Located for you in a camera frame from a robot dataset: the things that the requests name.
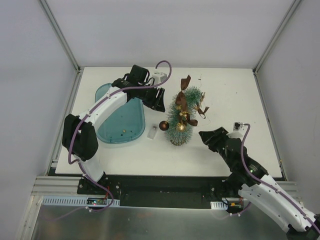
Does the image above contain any gold berry sprig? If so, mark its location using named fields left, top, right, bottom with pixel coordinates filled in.
left=175, top=90, right=209, bottom=119

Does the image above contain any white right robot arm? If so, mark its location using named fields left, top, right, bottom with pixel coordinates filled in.
left=198, top=123, right=320, bottom=240

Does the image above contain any brown ribbon bow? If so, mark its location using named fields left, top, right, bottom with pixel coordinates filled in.
left=174, top=75, right=207, bottom=127

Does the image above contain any teal transparent plastic bin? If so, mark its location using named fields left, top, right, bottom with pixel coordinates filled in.
left=91, top=83, right=145, bottom=144

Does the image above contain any right controller board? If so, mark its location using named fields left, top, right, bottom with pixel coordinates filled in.
left=210, top=200, right=244, bottom=210

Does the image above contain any small frosted green christmas tree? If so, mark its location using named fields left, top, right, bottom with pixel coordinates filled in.
left=165, top=86, right=204, bottom=147

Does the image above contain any left controller board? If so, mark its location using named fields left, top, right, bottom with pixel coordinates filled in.
left=42, top=196, right=120, bottom=208

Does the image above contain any right aluminium corner post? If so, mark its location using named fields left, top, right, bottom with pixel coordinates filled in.
left=252, top=0, right=303, bottom=73

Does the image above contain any brown matte ball ornament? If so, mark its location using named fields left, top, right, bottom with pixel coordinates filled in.
left=158, top=120, right=170, bottom=131

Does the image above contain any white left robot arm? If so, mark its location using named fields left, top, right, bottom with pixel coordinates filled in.
left=62, top=65, right=172, bottom=195

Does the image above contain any gold ball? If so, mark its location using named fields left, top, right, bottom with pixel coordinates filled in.
left=176, top=122, right=186, bottom=133

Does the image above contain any aluminium corner post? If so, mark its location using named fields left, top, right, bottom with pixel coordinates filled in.
left=252, top=0, right=303, bottom=73
left=37, top=0, right=82, bottom=73

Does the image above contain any controller board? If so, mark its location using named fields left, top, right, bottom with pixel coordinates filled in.
left=210, top=200, right=244, bottom=210
left=42, top=196, right=120, bottom=208

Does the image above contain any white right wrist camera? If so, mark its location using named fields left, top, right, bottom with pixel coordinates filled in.
left=228, top=122, right=247, bottom=139

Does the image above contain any left aluminium corner post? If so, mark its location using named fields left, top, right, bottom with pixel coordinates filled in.
left=37, top=0, right=82, bottom=73

